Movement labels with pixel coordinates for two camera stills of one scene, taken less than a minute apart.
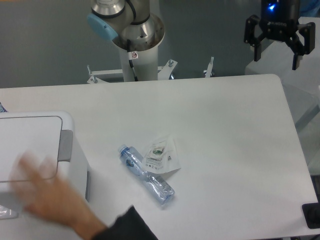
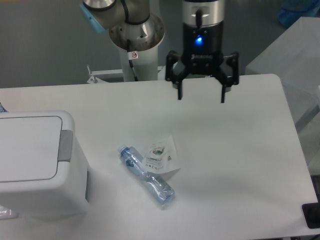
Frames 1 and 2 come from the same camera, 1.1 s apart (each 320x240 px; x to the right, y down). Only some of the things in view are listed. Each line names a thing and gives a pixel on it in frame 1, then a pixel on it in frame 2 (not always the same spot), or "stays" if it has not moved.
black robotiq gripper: [279, 20] -> [202, 45]
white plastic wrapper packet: [161, 157] stays
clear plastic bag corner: [6, 213] stays
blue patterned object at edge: [2, 109] stays
